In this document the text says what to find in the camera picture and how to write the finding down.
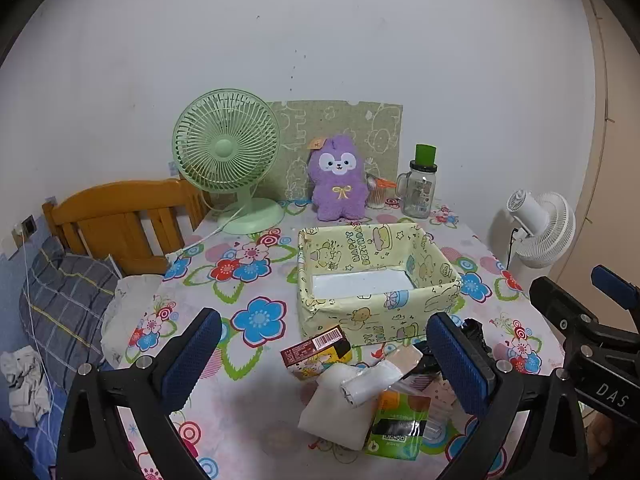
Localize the yellow cartoon packet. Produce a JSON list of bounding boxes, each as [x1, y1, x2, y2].
[[287, 350, 353, 385]]

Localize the green printed cardboard sheet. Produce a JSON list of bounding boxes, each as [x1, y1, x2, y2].
[[265, 100, 403, 202]]

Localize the yellow printed storage box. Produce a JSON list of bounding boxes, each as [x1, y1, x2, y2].
[[297, 223, 462, 346]]

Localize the blue bed sheet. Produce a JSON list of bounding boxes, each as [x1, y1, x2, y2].
[[0, 255, 131, 480]]

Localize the purple plush toy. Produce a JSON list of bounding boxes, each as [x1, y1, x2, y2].
[[306, 132, 370, 222]]

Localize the red small carton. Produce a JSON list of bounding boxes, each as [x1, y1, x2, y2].
[[280, 325, 353, 368]]

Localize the black fan cable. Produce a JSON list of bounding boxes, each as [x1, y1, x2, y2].
[[505, 227, 523, 271]]

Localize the grey crumpled cloth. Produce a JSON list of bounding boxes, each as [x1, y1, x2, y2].
[[0, 347, 53, 428]]

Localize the grey plaid pillow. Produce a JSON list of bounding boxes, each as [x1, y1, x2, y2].
[[20, 235, 123, 391]]

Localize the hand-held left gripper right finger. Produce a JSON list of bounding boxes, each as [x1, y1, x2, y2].
[[425, 311, 591, 480]]

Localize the cotton swab container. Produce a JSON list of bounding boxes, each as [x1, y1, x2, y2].
[[367, 172, 398, 209]]

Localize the white cloth pack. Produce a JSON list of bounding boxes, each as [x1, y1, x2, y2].
[[298, 362, 381, 451]]

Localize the white plastic roll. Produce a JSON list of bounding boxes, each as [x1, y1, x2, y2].
[[340, 360, 403, 408]]

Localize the white standing fan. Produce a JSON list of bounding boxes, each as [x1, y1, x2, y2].
[[492, 190, 577, 268]]

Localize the floral tablecloth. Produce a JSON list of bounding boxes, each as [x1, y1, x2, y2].
[[120, 197, 586, 480]]

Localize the green tissue packet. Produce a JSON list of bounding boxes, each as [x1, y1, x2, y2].
[[363, 392, 432, 461]]

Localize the white crumpled bedding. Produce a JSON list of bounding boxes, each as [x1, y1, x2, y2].
[[102, 274, 166, 368]]

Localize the wooden headboard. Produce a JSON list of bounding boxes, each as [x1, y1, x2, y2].
[[42, 178, 211, 276]]

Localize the green desk fan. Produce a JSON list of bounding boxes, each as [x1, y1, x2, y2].
[[172, 89, 286, 235]]

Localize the glass jar mug green lid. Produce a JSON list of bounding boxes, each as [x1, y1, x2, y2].
[[396, 144, 439, 219]]

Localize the pink card clear bags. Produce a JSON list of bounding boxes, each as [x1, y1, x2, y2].
[[400, 375, 461, 441]]

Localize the white fan power cable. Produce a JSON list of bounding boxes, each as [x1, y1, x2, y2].
[[165, 200, 251, 263]]

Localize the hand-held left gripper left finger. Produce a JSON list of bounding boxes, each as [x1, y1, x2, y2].
[[56, 307, 223, 480]]

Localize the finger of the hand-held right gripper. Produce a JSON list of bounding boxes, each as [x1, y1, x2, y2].
[[529, 276, 640, 356], [591, 265, 640, 312]]

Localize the beige soft pad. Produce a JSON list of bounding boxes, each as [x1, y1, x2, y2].
[[382, 347, 426, 376]]

